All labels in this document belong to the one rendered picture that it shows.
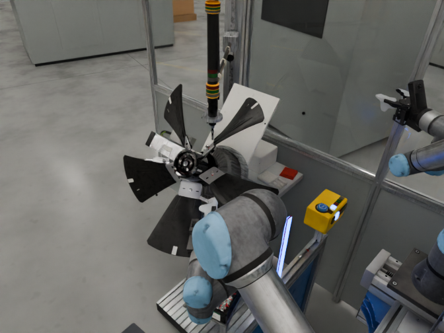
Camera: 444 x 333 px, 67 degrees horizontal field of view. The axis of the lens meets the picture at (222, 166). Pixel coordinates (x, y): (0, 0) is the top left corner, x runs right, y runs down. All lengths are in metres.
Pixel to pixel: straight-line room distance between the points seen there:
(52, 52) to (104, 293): 4.87
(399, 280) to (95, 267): 1.97
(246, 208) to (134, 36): 6.32
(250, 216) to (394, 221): 1.28
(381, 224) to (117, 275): 1.71
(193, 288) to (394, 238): 1.25
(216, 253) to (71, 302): 1.94
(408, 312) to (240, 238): 0.82
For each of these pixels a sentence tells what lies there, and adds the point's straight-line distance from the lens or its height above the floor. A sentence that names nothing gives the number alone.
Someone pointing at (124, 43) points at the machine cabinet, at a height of 0.19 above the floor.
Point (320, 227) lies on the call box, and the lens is 1.41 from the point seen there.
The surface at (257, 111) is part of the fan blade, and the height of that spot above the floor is 1.42.
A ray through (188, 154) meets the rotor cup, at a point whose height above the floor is 1.25.
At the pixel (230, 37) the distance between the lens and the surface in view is 1.66.
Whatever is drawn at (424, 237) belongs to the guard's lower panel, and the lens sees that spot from 1.87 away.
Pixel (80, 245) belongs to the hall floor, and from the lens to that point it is 2.81.
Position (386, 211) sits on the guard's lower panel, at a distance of 1.86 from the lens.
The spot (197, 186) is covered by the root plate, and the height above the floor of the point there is 1.12.
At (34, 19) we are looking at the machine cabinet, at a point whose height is 0.73.
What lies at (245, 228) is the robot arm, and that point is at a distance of 0.66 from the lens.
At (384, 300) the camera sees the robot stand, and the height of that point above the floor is 0.90.
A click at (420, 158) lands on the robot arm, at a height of 1.40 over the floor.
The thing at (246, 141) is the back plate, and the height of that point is 1.19.
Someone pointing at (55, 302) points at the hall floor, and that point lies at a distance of 2.54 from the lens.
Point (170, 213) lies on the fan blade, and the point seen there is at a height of 1.06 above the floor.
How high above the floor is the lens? 1.97
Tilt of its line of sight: 35 degrees down
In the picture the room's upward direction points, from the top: 1 degrees clockwise
